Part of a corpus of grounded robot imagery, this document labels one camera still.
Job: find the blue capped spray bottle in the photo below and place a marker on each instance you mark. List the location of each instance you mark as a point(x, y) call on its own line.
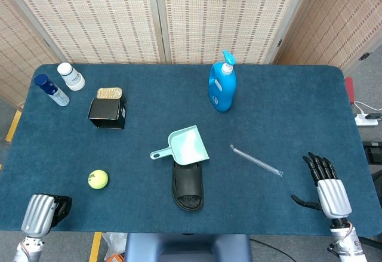
point(52, 90)

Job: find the white plastic bag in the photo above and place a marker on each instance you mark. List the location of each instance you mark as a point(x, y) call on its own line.
point(115, 245)

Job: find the mint green dustpan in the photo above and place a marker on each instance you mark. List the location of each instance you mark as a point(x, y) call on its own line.
point(186, 147)

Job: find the white plastic bottle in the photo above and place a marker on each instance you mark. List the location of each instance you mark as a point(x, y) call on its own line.
point(71, 77)

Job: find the black floor device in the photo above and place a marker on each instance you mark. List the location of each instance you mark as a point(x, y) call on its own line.
point(373, 151)

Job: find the white power strip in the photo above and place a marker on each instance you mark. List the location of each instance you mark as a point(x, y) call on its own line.
point(366, 121)

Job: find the red object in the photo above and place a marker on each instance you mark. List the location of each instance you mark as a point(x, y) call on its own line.
point(349, 90)

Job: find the gold sardine tin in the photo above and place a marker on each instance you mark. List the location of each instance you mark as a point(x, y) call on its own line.
point(110, 93)

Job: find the orange package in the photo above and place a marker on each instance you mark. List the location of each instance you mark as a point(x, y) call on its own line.
point(115, 257)

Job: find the black rubber slipper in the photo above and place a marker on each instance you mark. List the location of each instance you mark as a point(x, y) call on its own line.
point(188, 189)

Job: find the bamboo folding screen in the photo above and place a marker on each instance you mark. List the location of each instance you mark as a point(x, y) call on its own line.
point(179, 17)

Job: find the clear wrapped straw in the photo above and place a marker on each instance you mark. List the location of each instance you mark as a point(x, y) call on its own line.
point(256, 161)

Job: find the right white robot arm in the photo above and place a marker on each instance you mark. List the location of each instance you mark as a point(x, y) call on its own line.
point(347, 241)

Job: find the yellow tennis ball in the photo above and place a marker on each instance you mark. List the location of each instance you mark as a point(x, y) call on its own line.
point(98, 179)

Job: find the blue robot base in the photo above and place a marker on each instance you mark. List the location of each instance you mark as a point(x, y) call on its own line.
point(188, 248)

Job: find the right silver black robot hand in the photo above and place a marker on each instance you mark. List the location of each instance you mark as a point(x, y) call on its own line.
point(331, 196)

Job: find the black box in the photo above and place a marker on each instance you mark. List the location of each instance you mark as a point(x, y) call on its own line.
point(108, 112)

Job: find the blue pump detergent bottle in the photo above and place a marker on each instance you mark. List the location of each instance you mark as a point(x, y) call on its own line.
point(223, 87)

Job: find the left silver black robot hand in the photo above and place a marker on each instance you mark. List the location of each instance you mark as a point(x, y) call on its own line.
point(38, 214)

